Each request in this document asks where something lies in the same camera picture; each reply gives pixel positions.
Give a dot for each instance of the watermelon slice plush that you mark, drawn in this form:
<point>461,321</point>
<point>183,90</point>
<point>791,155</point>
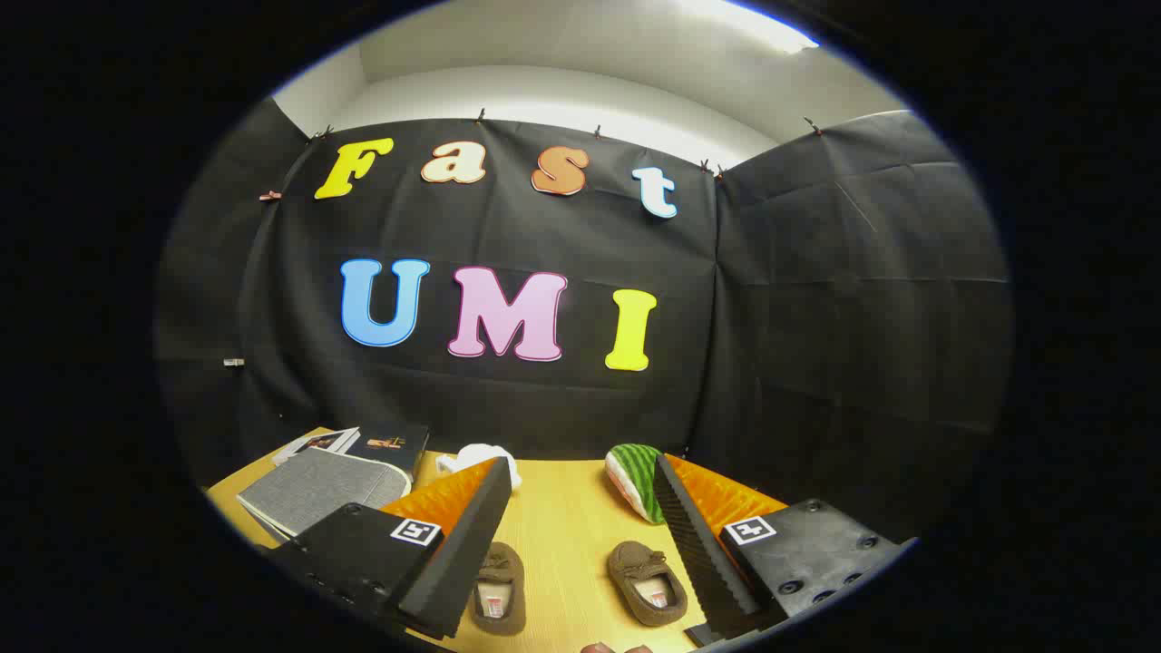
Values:
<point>639,476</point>

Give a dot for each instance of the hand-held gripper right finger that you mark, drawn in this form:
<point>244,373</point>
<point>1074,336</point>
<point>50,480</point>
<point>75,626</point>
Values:
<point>703,553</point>

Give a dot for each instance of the black backdrop cloth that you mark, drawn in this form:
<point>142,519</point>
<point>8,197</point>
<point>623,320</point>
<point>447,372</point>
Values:
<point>798,317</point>

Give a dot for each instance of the black hardcover book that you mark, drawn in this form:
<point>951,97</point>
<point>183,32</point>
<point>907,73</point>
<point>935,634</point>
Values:
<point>390,444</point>

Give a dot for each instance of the white plush toy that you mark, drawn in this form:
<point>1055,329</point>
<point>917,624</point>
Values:
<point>476,455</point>

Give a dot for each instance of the grey fabric storage box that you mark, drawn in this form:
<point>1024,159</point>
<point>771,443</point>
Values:
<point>308,490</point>

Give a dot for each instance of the white picture book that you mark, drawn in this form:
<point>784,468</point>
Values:
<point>322,442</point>

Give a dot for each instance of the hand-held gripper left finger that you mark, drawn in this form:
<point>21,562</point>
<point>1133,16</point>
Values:
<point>463,562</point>

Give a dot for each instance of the brown fuzzy shoe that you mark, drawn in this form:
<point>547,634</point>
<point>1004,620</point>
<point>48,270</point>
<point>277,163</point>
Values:
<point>635,560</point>
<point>503,571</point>

